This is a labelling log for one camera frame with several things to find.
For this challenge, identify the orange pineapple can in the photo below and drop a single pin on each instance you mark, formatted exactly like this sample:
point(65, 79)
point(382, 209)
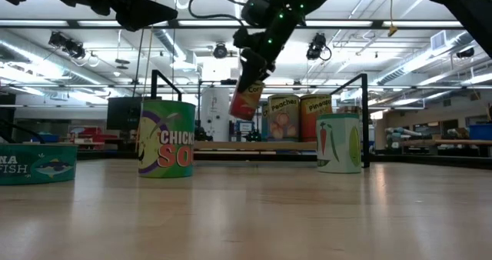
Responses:
point(309, 117)

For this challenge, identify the red bins stack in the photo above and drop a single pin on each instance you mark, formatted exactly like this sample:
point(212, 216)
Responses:
point(92, 134)

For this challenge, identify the white vegetable can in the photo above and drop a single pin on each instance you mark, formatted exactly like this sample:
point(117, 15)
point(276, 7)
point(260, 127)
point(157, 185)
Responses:
point(338, 144)

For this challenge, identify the black metal frame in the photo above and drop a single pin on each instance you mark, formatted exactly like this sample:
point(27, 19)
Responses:
point(225, 146)

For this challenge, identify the red corn can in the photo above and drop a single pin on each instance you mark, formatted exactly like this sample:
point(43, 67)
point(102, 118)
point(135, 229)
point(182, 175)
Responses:
point(246, 106)

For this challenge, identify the round black overhead camera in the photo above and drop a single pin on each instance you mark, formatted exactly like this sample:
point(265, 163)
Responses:
point(220, 50)

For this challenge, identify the black camera cluster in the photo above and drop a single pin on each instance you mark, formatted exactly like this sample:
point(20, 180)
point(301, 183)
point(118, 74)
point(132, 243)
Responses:
point(67, 44)

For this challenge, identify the green tuna fish can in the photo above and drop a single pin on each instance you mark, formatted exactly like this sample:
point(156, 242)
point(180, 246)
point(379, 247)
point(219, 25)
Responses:
point(38, 164)

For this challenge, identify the yellow hanging plug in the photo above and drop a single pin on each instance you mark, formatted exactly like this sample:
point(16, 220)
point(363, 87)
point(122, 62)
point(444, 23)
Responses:
point(392, 31)

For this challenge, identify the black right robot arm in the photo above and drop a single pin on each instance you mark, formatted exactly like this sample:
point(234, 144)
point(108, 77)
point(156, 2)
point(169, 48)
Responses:
point(461, 6)

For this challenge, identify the green chicken soup can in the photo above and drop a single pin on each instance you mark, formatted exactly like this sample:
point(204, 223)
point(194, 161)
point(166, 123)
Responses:
point(165, 144)

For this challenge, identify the blue bin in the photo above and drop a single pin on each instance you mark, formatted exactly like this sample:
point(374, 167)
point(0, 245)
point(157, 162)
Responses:
point(480, 131)

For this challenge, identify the black monitor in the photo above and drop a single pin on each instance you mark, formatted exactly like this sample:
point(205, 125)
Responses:
point(123, 113)

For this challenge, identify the black ceiling camera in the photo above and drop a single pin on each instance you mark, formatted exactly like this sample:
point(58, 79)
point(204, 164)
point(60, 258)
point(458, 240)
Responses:
point(317, 44)

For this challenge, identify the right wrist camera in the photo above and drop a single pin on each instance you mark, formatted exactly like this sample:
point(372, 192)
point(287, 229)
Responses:
point(255, 10)

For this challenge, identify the peaches can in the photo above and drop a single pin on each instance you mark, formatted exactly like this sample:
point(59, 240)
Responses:
point(283, 121)

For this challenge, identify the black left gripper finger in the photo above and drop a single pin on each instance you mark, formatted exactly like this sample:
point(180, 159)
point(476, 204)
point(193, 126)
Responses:
point(142, 14)

